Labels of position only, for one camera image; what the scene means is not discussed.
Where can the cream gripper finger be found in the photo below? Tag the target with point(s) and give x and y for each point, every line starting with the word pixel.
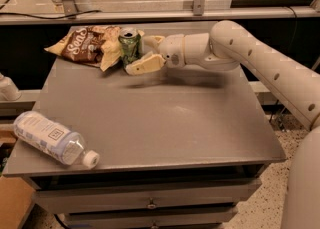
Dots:
pixel 153 41
pixel 148 63

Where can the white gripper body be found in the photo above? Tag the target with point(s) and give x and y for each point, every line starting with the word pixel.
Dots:
pixel 172 50

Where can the green soda can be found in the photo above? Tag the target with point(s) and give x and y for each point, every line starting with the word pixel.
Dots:
pixel 129 39

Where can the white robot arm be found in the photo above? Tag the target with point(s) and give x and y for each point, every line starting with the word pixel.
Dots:
pixel 228 45

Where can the brown chip bag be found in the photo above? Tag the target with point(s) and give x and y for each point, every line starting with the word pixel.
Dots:
pixel 98 46

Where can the grey drawer cabinet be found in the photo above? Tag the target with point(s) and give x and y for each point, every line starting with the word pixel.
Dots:
pixel 174 125

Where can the clear plastic water bottle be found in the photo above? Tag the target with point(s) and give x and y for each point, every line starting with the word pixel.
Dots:
pixel 54 139

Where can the white pipe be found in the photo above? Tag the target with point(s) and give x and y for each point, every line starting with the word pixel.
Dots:
pixel 8 89

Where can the lower grey drawer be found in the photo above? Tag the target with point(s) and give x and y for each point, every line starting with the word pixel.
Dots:
pixel 154 219

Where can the grey drawer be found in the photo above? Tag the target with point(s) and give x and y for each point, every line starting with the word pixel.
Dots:
pixel 147 196
pixel 154 219

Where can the upper grey drawer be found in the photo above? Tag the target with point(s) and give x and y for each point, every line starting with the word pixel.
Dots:
pixel 147 196

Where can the brown cardboard box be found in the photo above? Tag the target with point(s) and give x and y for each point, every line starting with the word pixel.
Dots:
pixel 15 202

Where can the grey metal rail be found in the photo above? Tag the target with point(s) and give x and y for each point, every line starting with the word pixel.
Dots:
pixel 96 17

